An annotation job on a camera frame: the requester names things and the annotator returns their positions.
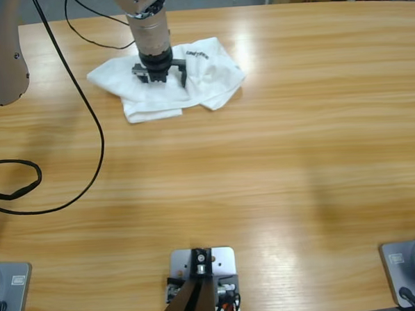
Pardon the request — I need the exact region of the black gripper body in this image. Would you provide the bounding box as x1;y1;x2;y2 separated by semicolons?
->
137;47;177;86

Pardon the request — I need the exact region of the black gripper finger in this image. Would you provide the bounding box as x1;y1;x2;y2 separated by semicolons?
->
130;62;152;85
170;56;190;91

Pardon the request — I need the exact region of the white T-shirt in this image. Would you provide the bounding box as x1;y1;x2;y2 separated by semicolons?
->
85;35;249;127

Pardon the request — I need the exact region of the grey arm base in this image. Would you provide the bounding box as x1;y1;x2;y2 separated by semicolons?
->
377;235;415;310
0;260;35;311

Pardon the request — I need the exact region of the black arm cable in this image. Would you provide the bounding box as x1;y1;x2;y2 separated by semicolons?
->
0;0;145;218

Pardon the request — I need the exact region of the white mount block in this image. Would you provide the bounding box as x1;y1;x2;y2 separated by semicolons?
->
162;244;243;311

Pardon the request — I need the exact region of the dark post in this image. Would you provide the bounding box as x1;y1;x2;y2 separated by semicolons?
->
152;246;216;311

